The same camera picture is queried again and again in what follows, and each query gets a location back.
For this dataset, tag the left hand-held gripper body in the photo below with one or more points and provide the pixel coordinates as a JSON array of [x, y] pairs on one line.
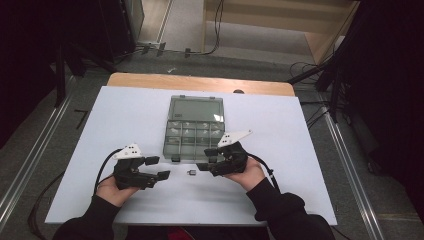
[[130, 176]]

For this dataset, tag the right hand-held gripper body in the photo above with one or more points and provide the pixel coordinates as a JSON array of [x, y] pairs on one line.
[[233, 160]]

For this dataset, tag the small grey metal part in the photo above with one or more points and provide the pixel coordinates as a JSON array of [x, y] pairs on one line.
[[191, 172]]

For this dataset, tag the grey transparent compartment box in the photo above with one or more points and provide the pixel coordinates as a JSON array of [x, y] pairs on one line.
[[195, 116]]

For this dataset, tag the person's right hand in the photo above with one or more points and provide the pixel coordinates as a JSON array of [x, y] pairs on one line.
[[251, 175]]

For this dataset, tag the person's left hand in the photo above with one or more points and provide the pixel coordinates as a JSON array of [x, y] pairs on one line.
[[113, 195]]

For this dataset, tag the white board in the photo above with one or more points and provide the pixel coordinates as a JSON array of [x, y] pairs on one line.
[[126, 116]]

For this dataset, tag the person's red clothing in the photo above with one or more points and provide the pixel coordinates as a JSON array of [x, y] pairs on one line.
[[180, 234]]

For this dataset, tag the wooden table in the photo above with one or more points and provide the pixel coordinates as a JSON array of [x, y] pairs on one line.
[[186, 82]]

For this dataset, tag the small white floor scrap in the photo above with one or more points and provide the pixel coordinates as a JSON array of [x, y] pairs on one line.
[[171, 70]]

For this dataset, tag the black metal stand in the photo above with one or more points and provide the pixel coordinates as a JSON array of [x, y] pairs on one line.
[[335, 90], [60, 76]]

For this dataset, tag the dark cabinet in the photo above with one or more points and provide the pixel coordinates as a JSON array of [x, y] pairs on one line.
[[123, 26]]

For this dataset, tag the light wooden cabinet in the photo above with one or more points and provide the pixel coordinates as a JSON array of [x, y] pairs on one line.
[[266, 20]]

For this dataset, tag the metal floor rail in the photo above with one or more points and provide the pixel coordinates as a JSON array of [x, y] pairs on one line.
[[353, 180], [31, 163]]

